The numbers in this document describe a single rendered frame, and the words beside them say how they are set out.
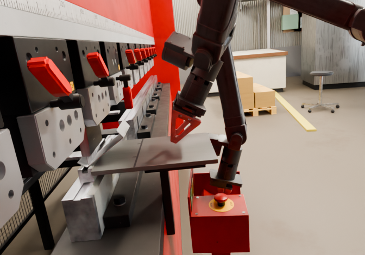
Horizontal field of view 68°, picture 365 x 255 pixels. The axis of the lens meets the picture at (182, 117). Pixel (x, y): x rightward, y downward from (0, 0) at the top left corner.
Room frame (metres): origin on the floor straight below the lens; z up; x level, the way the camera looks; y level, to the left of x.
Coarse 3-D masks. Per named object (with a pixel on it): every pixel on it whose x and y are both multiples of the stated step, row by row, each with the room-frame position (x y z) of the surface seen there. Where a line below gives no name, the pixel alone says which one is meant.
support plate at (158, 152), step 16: (128, 144) 0.66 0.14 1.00; (144, 144) 0.65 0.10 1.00; (160, 144) 0.64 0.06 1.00; (176, 144) 0.63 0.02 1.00; (192, 144) 0.62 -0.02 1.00; (208, 144) 0.61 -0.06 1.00; (112, 160) 0.56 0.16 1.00; (128, 160) 0.55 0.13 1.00; (144, 160) 0.54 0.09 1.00; (160, 160) 0.54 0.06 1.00; (176, 160) 0.53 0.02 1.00; (192, 160) 0.52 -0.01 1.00; (208, 160) 0.52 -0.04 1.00
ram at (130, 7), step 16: (80, 0) 0.57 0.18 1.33; (96, 0) 0.70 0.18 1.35; (112, 0) 0.91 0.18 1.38; (128, 0) 1.27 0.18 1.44; (144, 0) 2.16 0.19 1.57; (0, 16) 0.29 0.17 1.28; (16, 16) 0.32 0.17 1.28; (32, 16) 0.36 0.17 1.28; (48, 16) 0.41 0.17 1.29; (112, 16) 0.87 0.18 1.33; (128, 16) 1.20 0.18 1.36; (144, 16) 1.99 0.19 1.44; (0, 32) 0.29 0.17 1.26; (16, 32) 0.32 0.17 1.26; (32, 32) 0.35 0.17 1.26; (48, 32) 0.40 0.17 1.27; (64, 32) 0.46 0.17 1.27; (80, 32) 0.54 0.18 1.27; (96, 32) 0.65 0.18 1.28; (112, 32) 0.83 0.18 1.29; (144, 32) 1.85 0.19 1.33
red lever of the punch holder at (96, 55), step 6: (90, 54) 0.48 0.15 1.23; (96, 54) 0.48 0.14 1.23; (90, 60) 0.49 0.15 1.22; (96, 60) 0.49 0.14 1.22; (102, 60) 0.50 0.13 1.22; (96, 66) 0.50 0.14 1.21; (102, 66) 0.50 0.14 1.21; (96, 72) 0.51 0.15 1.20; (102, 72) 0.51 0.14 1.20; (108, 72) 0.53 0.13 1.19; (102, 78) 0.53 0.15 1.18; (108, 78) 0.55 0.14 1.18; (114, 78) 0.56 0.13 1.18; (96, 84) 0.55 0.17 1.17; (102, 84) 0.54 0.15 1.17; (108, 84) 0.54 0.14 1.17; (114, 84) 0.55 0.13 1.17
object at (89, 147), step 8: (88, 128) 0.57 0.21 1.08; (96, 128) 0.62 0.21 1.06; (88, 136) 0.56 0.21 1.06; (96, 136) 0.61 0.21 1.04; (80, 144) 0.55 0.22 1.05; (88, 144) 0.55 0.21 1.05; (96, 144) 0.60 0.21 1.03; (88, 152) 0.55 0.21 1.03; (96, 152) 0.62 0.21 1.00; (88, 160) 0.56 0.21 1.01
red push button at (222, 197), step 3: (216, 195) 0.69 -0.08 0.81; (219, 195) 0.69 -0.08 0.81; (222, 195) 0.69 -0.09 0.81; (225, 195) 0.69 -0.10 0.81; (216, 198) 0.68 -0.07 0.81; (219, 198) 0.68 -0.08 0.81; (222, 198) 0.68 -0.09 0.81; (225, 198) 0.68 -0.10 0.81; (216, 201) 0.68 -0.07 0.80; (219, 201) 0.67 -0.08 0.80; (222, 201) 0.67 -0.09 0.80; (225, 201) 0.68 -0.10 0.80; (219, 204) 0.68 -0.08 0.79; (222, 204) 0.68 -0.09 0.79
